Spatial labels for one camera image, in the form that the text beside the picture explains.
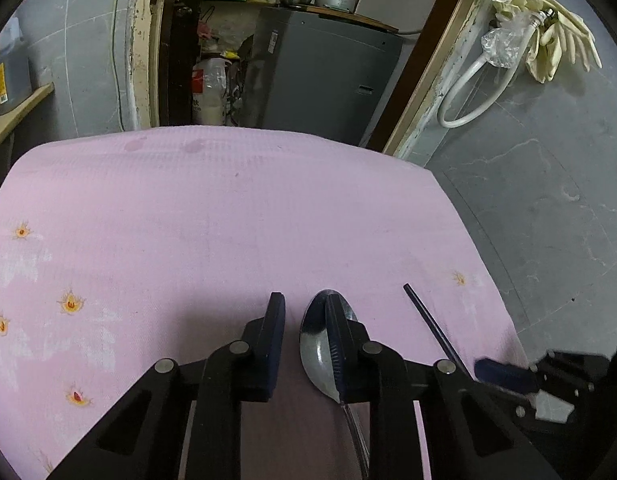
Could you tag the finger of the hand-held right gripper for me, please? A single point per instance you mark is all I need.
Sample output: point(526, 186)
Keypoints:
point(553, 406)
point(506, 375)

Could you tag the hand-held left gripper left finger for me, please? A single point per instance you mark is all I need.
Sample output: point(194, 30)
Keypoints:
point(276, 345)

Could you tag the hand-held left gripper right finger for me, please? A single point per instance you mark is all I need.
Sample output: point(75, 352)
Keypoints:
point(337, 345)

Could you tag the large metal spoon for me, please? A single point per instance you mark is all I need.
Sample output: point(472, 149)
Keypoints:
point(313, 350)

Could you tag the black chopstick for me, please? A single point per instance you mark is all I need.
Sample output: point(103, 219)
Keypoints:
point(431, 325)

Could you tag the pink cloth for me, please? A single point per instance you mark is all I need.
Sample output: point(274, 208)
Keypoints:
point(213, 210)

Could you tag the grey washing machine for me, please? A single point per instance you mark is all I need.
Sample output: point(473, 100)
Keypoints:
point(313, 75)

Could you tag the cream rubber gloves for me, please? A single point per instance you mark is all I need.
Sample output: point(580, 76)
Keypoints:
point(563, 35)

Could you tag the metal pot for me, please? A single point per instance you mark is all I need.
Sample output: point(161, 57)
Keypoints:
point(336, 0)

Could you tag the wooden shelf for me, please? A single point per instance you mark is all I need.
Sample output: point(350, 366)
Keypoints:
point(18, 105)

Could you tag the dark jug with yellow label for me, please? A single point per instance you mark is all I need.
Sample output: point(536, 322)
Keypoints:
point(13, 75)

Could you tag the white door frame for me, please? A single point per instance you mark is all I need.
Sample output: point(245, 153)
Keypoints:
point(143, 35)

